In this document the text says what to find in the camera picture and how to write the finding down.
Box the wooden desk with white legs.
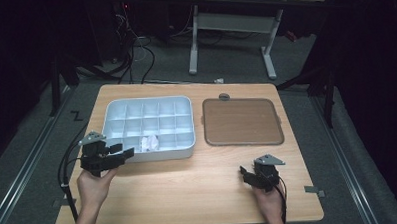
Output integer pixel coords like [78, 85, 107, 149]
[184, 0, 329, 84]

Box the bundle of black cables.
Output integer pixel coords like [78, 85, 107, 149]
[76, 1, 158, 86]

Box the grey tape piece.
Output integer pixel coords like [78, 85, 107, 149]
[52, 197, 78, 209]
[303, 185, 327, 198]

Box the black metal stand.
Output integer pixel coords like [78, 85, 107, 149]
[274, 51, 339, 131]
[46, 54, 83, 118]

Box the person's left hand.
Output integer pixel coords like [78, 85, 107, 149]
[75, 167, 122, 212]

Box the white compartment box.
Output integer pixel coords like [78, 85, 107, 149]
[100, 94, 197, 164]

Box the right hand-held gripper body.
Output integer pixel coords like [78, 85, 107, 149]
[246, 153, 287, 194]

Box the person's right hand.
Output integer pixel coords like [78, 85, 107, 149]
[251, 183, 287, 219]

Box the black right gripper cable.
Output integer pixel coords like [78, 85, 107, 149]
[276, 175, 289, 224]

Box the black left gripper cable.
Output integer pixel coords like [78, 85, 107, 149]
[55, 139, 89, 224]

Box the brown flat tray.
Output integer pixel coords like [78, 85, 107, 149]
[201, 95, 286, 149]

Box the small red object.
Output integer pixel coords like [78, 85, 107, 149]
[284, 29, 299, 43]

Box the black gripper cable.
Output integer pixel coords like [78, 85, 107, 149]
[55, 139, 89, 224]
[276, 175, 289, 224]

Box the metal floor rail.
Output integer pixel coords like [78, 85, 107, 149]
[0, 84, 78, 224]
[309, 94, 380, 224]

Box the white cloth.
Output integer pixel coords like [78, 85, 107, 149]
[139, 133, 161, 153]

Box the black floor cable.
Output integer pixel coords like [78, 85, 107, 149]
[66, 121, 91, 151]

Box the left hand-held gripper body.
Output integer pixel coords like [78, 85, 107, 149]
[77, 130, 121, 179]

